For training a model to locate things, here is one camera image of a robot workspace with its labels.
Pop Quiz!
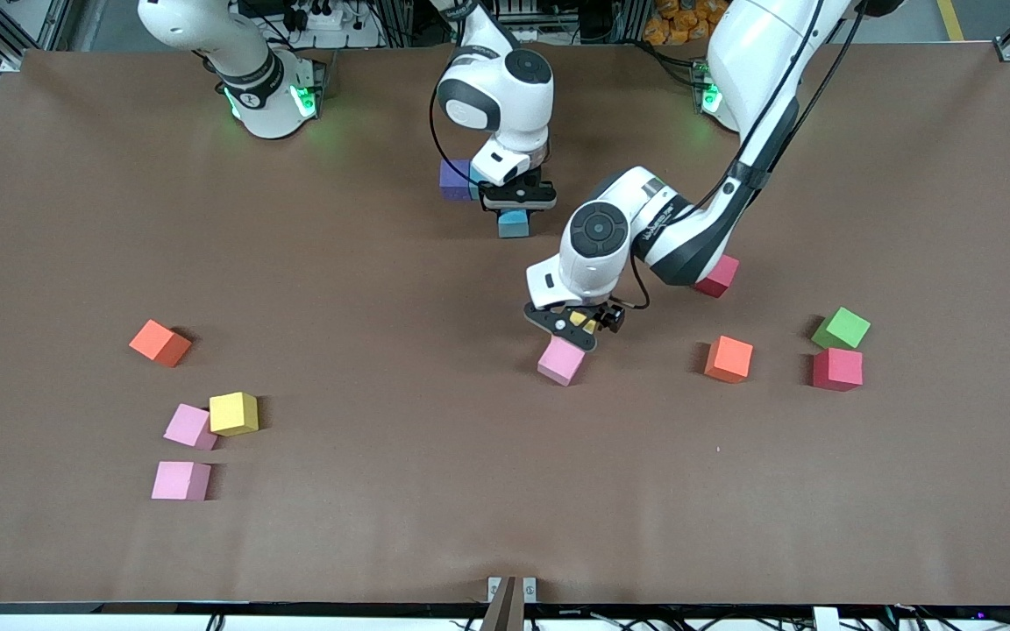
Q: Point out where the purple foam cube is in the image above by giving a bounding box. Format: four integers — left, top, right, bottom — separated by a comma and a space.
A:
439, 159, 473, 202

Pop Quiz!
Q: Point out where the brown table cover sheet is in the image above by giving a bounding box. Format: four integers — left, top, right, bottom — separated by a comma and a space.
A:
0, 42, 1010, 606

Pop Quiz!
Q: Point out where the green foam cube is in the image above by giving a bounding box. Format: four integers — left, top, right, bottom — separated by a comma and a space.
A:
811, 306, 872, 351

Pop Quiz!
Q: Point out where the pile of orange objects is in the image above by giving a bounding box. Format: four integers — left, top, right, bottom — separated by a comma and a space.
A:
643, 0, 721, 46

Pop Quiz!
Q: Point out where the pink foam cube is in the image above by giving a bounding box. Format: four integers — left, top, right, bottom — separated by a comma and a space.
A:
537, 336, 586, 387
163, 403, 219, 451
151, 461, 212, 502

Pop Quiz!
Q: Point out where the brown tapered strip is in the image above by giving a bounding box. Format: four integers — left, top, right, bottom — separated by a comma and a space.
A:
480, 576, 526, 631

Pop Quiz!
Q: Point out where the orange foam cube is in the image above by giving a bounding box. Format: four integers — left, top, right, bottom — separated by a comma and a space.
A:
129, 319, 193, 369
703, 335, 755, 385

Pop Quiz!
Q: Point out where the grey metal mounting bracket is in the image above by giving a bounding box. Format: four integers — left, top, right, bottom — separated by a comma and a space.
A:
487, 576, 538, 604

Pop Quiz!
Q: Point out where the red foam cube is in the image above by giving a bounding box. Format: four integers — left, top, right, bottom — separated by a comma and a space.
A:
812, 347, 864, 393
693, 254, 742, 299

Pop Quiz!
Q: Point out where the white power strip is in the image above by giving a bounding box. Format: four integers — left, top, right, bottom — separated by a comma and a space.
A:
290, 0, 376, 30

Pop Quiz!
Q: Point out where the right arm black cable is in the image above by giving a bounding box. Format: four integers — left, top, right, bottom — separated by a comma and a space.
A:
429, 48, 481, 187

